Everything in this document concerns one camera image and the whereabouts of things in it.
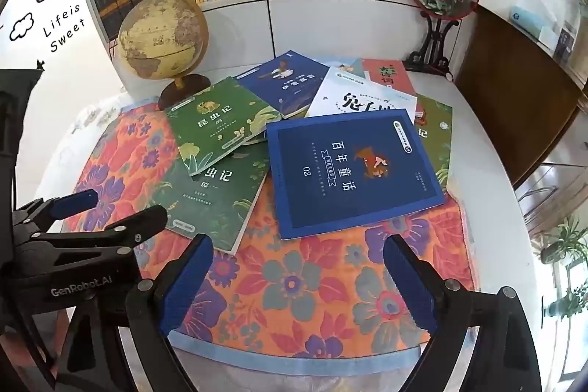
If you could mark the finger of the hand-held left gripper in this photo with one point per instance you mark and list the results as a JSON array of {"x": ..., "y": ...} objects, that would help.
[
  {"x": 76, "y": 203},
  {"x": 142, "y": 220}
]

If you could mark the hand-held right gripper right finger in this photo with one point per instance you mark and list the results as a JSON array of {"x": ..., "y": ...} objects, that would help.
[{"x": 409, "y": 286}]

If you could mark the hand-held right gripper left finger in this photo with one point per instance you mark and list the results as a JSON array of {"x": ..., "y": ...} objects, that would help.
[{"x": 183, "y": 286}]

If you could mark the dark blue book horse rider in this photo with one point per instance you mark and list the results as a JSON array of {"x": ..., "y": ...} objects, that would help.
[{"x": 349, "y": 190}]

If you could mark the light blue book cartoon men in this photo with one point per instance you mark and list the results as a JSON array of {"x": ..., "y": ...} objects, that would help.
[{"x": 349, "y": 66}]

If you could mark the dark green book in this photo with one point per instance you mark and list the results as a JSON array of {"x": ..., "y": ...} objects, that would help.
[{"x": 216, "y": 208}]

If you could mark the floral orange table mat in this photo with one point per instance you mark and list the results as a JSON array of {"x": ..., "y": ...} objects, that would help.
[{"x": 294, "y": 282}]

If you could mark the green book yellow insect cover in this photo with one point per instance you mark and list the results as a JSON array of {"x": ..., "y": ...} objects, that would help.
[{"x": 216, "y": 130}]

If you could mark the green book white flower cover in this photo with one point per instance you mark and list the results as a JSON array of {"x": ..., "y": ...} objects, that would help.
[{"x": 436, "y": 135}]

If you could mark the green potted plant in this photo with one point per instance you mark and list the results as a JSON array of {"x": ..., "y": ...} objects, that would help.
[
  {"x": 565, "y": 240},
  {"x": 567, "y": 302}
]

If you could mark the antique yellow desk globe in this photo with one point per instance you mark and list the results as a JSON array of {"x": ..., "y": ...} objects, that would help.
[{"x": 156, "y": 34}]

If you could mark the bright red book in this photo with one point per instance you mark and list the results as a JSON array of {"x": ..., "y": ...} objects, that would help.
[{"x": 390, "y": 73}]

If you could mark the brown wooden cabinet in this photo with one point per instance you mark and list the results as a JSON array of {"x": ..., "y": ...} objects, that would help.
[{"x": 505, "y": 89}]

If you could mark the light blue box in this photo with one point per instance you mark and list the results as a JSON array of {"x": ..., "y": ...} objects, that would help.
[{"x": 530, "y": 22}]

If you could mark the black lettering wall decal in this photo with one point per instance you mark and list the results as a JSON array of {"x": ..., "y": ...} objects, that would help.
[{"x": 64, "y": 29}]

